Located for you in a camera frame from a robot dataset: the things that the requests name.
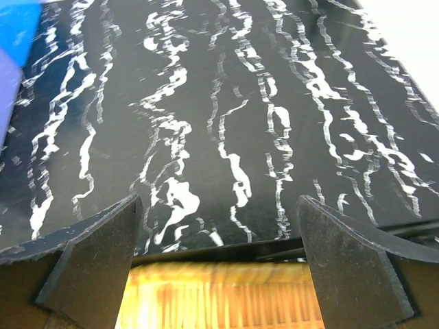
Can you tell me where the lavender plastic tray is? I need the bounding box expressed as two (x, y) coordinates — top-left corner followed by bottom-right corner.
(0, 48), (22, 149)

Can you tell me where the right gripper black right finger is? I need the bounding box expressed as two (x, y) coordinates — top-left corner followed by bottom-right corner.
(297, 195), (438, 328)

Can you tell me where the blue plastic bin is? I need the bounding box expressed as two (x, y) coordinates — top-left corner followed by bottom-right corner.
(1, 1), (42, 67)

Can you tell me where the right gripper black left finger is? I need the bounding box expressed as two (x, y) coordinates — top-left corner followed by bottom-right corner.
(1, 195), (143, 328)

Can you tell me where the woven orange bamboo mat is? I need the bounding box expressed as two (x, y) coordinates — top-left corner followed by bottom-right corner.
(115, 263), (324, 328)

